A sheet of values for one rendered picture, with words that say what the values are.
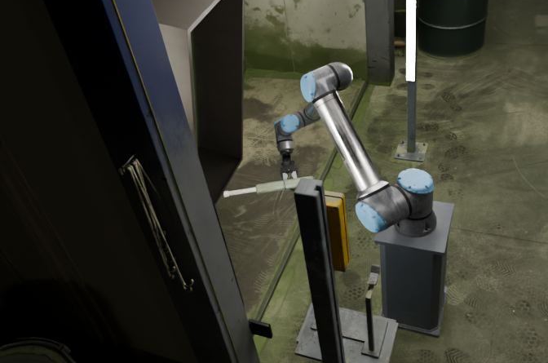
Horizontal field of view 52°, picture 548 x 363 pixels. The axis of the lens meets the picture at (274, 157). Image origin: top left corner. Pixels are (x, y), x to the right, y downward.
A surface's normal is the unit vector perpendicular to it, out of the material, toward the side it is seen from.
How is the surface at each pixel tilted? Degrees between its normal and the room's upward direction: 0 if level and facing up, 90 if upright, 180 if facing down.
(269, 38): 90
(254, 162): 0
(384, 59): 90
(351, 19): 90
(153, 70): 90
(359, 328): 0
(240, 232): 0
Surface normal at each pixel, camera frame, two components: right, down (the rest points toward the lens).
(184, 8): 0.04, -0.73
